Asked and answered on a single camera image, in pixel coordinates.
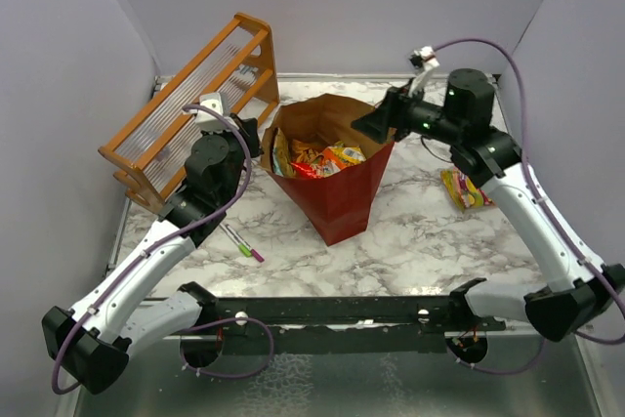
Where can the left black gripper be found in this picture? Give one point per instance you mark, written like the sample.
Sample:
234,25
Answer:
247,134

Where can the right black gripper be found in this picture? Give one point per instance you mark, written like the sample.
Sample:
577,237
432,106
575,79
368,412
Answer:
395,114

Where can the red brown paper bag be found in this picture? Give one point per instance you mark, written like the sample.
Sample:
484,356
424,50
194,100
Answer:
338,206

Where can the yellow pink candy bag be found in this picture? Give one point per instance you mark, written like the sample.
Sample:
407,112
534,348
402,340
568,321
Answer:
464,194

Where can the orange chips bag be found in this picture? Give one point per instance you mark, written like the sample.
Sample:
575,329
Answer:
342,157

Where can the yellow m&m bag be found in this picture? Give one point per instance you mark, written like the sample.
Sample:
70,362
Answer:
280,155

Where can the red snack bag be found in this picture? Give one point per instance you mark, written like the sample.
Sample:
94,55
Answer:
315,170

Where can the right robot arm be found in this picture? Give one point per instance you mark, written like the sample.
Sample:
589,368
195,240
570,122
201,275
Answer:
579,284

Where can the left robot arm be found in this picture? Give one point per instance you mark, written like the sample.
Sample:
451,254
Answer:
92,342

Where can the orange wooden rack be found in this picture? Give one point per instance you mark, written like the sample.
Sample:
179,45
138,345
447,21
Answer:
150,150

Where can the green marker pen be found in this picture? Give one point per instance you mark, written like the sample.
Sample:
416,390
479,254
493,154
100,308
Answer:
240,246

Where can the pink marker pen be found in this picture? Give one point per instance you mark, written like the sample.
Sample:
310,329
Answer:
253,253

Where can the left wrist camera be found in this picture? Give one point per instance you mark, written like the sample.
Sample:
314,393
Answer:
213,122

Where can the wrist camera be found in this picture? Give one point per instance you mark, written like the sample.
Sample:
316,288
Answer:
213,122
424,62

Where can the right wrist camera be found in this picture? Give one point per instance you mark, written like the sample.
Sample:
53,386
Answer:
424,62

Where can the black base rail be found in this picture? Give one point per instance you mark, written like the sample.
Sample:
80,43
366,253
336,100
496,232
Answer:
329,325

